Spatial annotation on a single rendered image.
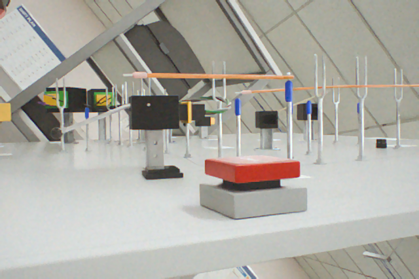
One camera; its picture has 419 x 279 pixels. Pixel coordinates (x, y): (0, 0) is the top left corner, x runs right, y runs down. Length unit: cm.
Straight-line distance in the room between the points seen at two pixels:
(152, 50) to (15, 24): 691
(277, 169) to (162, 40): 135
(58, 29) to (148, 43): 685
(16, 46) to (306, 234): 813
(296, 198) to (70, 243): 15
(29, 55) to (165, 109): 777
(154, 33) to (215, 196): 134
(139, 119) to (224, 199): 26
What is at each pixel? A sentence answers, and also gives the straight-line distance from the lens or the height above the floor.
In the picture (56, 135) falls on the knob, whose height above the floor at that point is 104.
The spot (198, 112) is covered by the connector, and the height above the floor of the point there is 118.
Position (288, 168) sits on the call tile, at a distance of 30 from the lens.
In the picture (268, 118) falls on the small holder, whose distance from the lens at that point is 84.
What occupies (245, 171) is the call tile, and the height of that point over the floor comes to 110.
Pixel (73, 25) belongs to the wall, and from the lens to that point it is 846.
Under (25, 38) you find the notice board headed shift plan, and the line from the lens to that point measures 836.
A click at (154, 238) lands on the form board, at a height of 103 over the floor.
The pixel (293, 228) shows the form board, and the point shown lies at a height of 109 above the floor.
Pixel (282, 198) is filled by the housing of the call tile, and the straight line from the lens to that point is 30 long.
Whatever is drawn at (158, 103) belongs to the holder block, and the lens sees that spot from 53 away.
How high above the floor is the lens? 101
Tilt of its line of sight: 17 degrees up
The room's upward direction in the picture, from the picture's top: 49 degrees clockwise
